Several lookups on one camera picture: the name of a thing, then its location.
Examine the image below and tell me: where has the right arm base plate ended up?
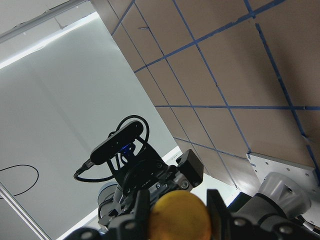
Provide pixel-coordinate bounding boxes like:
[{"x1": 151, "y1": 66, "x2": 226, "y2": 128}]
[{"x1": 240, "y1": 152, "x2": 320, "y2": 231}]

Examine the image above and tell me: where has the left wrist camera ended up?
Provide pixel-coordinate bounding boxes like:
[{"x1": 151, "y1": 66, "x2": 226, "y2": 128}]
[{"x1": 89, "y1": 120, "x2": 144, "y2": 165}]

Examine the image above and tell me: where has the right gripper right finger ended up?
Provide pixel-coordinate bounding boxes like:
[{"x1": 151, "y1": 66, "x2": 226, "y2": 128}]
[{"x1": 206, "y1": 189, "x2": 228, "y2": 233}]

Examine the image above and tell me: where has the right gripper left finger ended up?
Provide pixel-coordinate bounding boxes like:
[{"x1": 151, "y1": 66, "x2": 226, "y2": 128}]
[{"x1": 134, "y1": 189, "x2": 151, "y2": 230}]

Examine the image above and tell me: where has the yellow push button switch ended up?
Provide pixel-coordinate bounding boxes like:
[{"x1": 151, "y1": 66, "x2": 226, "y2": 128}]
[{"x1": 147, "y1": 190, "x2": 212, "y2": 240}]

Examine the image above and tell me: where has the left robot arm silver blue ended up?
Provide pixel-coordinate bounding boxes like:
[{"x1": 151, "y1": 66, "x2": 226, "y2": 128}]
[{"x1": 97, "y1": 149, "x2": 204, "y2": 227}]

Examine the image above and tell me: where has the left camera black cable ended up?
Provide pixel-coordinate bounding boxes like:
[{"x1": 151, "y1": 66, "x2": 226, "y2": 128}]
[{"x1": 73, "y1": 114, "x2": 150, "y2": 183}]

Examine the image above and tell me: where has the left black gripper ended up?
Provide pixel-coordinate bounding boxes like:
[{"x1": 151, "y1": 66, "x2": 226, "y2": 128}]
[{"x1": 113, "y1": 144, "x2": 204, "y2": 200}]

